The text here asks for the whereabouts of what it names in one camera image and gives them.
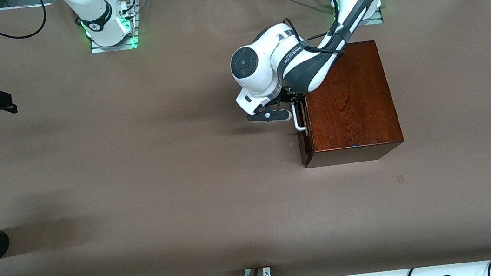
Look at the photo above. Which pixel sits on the small clear tape patch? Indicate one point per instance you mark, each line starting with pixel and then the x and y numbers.
pixel 401 179

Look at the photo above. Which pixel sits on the dark brown wooden cabinet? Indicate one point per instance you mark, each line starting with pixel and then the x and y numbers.
pixel 350 111

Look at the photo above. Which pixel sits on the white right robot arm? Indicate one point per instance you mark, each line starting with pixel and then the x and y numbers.
pixel 94 16

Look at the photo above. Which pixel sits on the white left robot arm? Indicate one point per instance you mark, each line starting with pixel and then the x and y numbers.
pixel 259 61

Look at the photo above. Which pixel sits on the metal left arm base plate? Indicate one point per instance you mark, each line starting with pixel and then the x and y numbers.
pixel 376 20

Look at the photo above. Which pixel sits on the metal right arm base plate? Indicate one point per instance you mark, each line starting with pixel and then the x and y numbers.
pixel 115 47

